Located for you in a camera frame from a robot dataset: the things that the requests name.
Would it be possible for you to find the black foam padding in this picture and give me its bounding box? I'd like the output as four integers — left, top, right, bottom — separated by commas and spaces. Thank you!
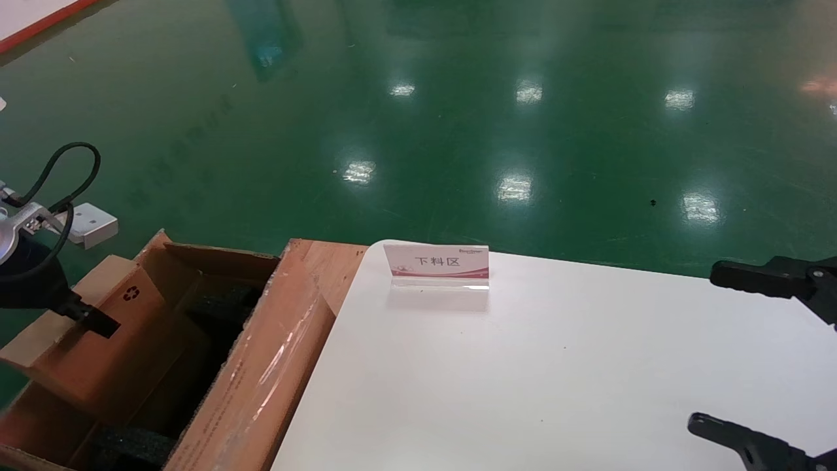
88, 278, 265, 471

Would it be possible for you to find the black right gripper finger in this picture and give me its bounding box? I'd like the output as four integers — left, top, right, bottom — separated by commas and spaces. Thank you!
710, 255, 837, 326
687, 412, 837, 471

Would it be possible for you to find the clear acrylic sign holder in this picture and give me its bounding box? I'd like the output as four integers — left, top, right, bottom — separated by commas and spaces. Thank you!
383, 243, 491, 292

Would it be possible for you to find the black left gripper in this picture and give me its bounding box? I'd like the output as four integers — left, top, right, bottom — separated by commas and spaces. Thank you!
0, 235, 122, 339

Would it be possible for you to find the thick black cable loop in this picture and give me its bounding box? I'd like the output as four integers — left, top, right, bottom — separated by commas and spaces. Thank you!
18, 142, 103, 215

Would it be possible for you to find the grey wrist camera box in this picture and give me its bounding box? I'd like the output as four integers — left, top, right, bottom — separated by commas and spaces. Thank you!
13, 201, 120, 251

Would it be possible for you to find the large cardboard box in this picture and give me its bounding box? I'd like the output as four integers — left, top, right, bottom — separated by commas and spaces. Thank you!
0, 229, 369, 471

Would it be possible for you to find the small cardboard box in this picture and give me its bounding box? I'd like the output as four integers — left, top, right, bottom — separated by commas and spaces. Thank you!
0, 254, 190, 426

